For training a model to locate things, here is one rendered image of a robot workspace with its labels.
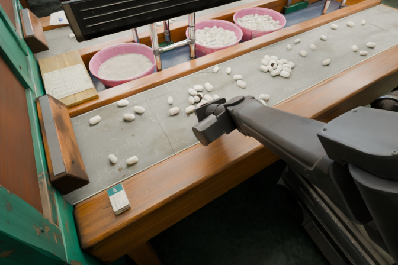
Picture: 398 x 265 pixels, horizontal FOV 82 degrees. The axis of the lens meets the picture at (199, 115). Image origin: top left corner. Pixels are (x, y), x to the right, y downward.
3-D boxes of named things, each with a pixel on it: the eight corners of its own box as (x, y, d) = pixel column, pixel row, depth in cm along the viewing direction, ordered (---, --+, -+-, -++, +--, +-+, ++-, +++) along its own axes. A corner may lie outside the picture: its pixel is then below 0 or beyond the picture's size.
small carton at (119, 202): (131, 207, 53) (129, 203, 51) (116, 215, 51) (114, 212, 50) (122, 186, 56) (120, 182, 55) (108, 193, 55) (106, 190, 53)
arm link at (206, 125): (265, 126, 51) (246, 94, 50) (227, 158, 48) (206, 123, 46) (237, 126, 62) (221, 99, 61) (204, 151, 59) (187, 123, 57)
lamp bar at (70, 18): (287, -11, 71) (294, -39, 65) (77, 44, 49) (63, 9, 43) (269, -19, 75) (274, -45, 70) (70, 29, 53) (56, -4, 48)
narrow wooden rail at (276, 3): (328, 0, 161) (335, -17, 153) (51, 87, 98) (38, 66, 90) (321, -2, 164) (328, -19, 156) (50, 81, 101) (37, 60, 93)
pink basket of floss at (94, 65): (169, 65, 105) (166, 47, 98) (143, 105, 88) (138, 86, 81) (116, 57, 110) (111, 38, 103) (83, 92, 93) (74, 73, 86)
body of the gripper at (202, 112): (192, 109, 65) (204, 110, 58) (221, 97, 69) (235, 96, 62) (199, 130, 66) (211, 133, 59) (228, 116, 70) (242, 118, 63)
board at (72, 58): (99, 97, 78) (98, 94, 77) (51, 113, 73) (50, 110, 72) (78, 51, 97) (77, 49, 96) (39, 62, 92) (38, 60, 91)
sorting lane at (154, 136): (433, 28, 121) (437, 23, 119) (76, 208, 57) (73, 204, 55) (378, 7, 138) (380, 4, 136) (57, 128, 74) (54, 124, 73)
